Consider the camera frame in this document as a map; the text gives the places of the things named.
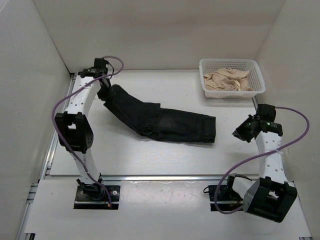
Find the aluminium front frame rail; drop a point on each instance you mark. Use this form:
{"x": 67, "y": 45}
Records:
{"x": 135, "y": 178}

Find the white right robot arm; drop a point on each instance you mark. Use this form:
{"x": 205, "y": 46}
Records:
{"x": 270, "y": 196}

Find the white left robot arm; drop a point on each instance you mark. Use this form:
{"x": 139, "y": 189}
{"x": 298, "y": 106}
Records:
{"x": 74, "y": 127}

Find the white plastic basket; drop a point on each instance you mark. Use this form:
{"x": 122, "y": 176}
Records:
{"x": 255, "y": 79}

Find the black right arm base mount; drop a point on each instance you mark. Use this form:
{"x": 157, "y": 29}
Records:
{"x": 227, "y": 200}

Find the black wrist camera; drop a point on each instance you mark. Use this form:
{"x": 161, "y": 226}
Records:
{"x": 266, "y": 112}
{"x": 101, "y": 64}

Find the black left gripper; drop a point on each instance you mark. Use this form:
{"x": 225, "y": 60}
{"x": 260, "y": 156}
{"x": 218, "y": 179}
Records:
{"x": 105, "y": 96}

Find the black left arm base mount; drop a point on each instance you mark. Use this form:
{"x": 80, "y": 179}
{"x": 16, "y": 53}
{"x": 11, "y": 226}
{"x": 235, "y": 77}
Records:
{"x": 89, "y": 197}

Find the black trousers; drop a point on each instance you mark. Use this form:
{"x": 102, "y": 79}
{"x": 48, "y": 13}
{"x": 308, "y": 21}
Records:
{"x": 150, "y": 120}

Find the beige trousers in basket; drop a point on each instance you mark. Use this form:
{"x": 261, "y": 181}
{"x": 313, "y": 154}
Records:
{"x": 227, "y": 79}

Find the aluminium left frame rail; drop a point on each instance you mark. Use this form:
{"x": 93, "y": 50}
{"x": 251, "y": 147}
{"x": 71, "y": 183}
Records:
{"x": 59, "y": 117}

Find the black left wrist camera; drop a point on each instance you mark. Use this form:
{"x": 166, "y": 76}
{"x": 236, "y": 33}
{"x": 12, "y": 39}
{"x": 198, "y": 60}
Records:
{"x": 101, "y": 64}

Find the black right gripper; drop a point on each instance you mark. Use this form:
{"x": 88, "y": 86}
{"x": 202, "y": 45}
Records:
{"x": 239, "y": 132}

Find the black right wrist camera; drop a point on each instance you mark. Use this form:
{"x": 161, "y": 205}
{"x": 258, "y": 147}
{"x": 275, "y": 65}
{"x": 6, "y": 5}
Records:
{"x": 266, "y": 112}

